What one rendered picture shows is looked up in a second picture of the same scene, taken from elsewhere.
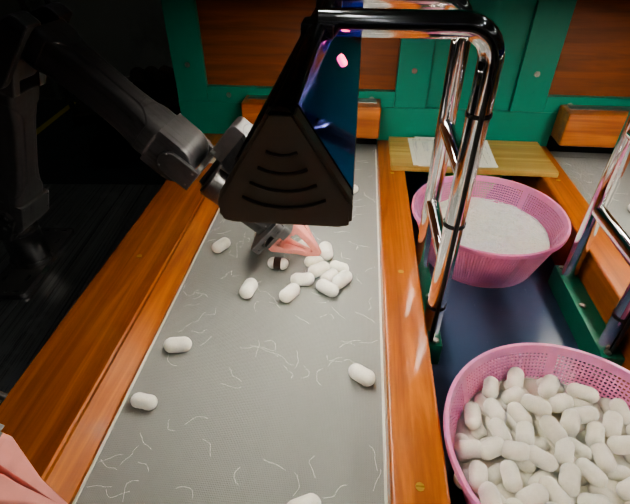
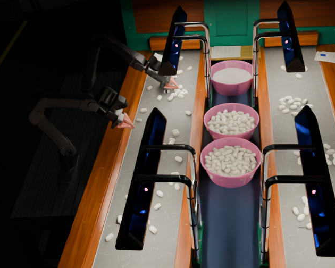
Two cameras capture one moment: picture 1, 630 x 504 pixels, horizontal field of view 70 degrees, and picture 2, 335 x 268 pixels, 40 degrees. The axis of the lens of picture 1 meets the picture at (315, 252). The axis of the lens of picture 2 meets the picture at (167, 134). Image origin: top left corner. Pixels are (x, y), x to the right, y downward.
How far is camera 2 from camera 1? 1.84 m
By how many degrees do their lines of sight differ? 4
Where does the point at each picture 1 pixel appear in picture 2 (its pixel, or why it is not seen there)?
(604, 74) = not seen: hidden behind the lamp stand
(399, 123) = not seen: hidden behind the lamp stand
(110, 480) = (135, 132)
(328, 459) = (179, 126)
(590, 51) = (270, 14)
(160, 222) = (130, 82)
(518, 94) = (249, 29)
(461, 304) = (222, 100)
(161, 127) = (135, 57)
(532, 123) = not seen: hidden behind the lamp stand
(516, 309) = (238, 100)
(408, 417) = (197, 117)
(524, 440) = (222, 120)
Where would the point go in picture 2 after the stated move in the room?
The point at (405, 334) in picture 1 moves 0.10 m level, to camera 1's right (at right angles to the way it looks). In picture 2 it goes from (199, 103) to (218, 102)
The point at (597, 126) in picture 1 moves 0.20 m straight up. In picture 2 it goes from (275, 39) to (277, 6)
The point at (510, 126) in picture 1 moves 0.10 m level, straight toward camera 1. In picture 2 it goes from (249, 40) to (243, 48)
